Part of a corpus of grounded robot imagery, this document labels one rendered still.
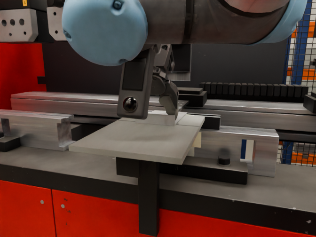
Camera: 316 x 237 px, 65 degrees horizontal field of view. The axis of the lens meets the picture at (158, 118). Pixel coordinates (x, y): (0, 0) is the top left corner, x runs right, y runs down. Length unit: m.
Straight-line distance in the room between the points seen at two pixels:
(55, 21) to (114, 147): 0.41
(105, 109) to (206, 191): 0.55
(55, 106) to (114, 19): 0.87
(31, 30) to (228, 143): 0.56
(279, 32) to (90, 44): 0.18
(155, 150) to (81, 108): 0.66
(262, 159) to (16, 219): 0.63
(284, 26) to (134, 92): 0.23
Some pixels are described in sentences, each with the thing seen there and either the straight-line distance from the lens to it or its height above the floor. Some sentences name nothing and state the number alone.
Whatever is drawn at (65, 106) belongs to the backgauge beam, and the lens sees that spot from 1.04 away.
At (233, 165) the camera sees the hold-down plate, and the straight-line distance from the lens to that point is 0.58.
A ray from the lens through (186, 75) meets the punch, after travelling 0.60.
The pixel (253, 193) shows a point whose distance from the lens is 0.54.
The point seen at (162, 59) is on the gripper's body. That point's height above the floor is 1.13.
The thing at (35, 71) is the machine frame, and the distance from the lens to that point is 1.48.
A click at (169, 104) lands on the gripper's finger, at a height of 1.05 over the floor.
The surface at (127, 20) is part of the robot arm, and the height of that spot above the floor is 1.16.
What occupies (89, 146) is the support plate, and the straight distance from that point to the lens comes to 0.40.
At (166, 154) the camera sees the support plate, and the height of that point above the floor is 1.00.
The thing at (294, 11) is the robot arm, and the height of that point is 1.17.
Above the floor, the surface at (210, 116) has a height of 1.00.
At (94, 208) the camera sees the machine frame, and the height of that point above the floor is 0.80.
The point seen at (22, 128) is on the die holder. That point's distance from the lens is 0.84.
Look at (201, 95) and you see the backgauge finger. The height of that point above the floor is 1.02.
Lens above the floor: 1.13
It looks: 13 degrees down
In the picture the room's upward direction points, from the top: straight up
